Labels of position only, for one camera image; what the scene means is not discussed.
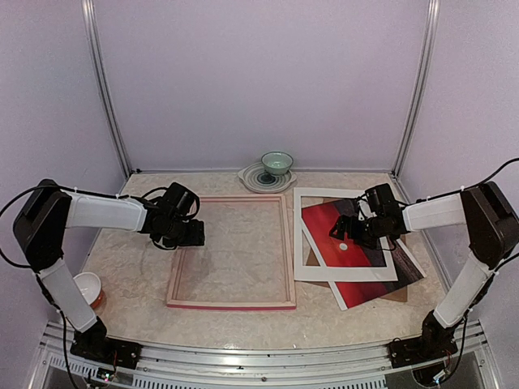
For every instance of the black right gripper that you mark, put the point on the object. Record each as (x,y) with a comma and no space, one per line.
(340,224)

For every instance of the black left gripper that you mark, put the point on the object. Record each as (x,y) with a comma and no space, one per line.
(196,237)

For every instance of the white photo mat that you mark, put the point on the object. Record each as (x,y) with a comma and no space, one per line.
(302,272)

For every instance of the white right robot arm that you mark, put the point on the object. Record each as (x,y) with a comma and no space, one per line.
(491,229)

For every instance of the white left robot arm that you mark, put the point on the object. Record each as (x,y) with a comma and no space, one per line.
(167,215)

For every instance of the red and dark photo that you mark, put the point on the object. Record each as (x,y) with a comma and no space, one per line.
(311,260)

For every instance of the green ceramic bowl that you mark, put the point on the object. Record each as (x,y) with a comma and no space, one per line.
(277,163)

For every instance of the brown backing board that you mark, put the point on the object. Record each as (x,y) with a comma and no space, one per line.
(393,293)

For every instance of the white plate green rings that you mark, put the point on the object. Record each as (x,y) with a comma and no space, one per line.
(259,182)

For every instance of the white bowl orange outside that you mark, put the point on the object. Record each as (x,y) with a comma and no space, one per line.
(91,288)

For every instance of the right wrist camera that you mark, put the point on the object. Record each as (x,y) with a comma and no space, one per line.
(364,210)

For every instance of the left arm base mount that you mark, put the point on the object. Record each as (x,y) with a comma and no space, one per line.
(94,345)

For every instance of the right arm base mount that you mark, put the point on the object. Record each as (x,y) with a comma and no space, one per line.
(421,348)

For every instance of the right aluminium corner post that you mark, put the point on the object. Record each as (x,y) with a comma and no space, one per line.
(424,64)

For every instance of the aluminium corner post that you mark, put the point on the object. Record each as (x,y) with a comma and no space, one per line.
(424,64)
(94,43)

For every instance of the left aluminium corner post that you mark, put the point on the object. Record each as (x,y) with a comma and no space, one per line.
(94,43)

